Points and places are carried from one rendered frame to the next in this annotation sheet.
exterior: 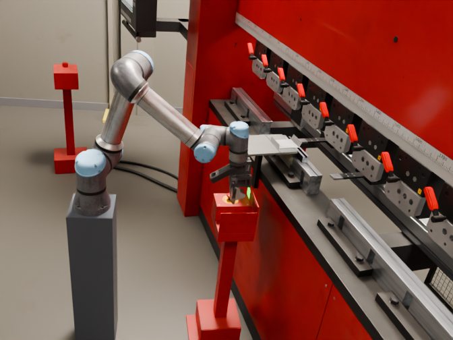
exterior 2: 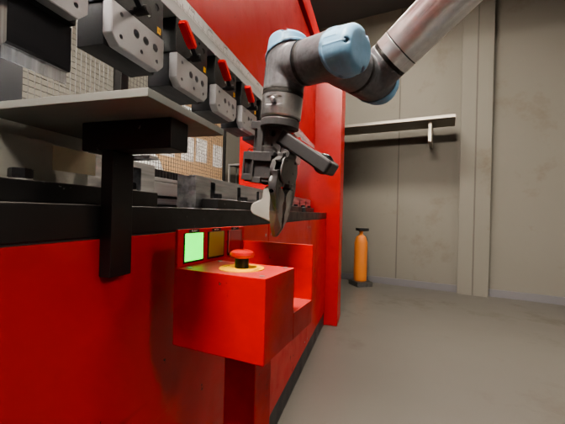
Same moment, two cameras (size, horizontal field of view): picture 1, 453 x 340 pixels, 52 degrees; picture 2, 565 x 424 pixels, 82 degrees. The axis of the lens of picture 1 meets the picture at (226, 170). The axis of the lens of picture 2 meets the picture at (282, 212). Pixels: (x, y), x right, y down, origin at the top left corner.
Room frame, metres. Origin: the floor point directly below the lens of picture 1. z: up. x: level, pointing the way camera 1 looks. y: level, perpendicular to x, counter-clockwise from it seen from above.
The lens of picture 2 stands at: (2.11, 0.33, 0.87)
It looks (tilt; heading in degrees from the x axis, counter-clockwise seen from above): 0 degrees down; 217
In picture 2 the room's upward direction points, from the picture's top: 1 degrees clockwise
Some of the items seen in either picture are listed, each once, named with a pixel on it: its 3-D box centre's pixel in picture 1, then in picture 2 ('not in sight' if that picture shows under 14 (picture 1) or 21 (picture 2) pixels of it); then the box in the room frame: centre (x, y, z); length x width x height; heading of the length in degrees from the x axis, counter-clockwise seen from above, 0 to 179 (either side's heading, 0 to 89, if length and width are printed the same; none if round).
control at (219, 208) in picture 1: (233, 211); (250, 281); (1.69, -0.05, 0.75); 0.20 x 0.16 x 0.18; 13
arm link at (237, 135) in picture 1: (238, 137); (287, 67); (1.63, -0.03, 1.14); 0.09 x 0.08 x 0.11; 83
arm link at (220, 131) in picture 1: (212, 136); (336, 59); (1.63, 0.07, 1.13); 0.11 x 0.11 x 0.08; 83
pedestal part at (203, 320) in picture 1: (212, 322); not in sight; (1.68, -0.03, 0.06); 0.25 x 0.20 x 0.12; 103
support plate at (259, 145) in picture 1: (263, 144); (112, 121); (1.88, -0.15, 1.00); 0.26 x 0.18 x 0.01; 111
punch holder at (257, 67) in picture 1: (266, 59); not in sight; (2.33, -0.13, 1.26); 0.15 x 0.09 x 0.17; 21
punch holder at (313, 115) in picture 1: (321, 104); (124, 22); (1.77, -0.35, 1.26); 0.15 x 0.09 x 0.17; 21
